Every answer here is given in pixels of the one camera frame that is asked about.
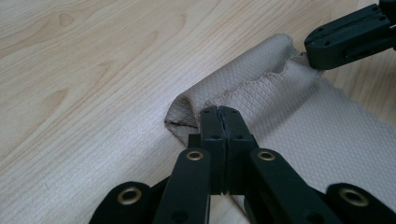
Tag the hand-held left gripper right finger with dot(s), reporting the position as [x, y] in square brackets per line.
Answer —
[238, 133]

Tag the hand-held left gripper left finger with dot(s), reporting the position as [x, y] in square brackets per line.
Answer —
[213, 130]

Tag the beige cloth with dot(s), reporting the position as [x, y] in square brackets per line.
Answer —
[295, 118]

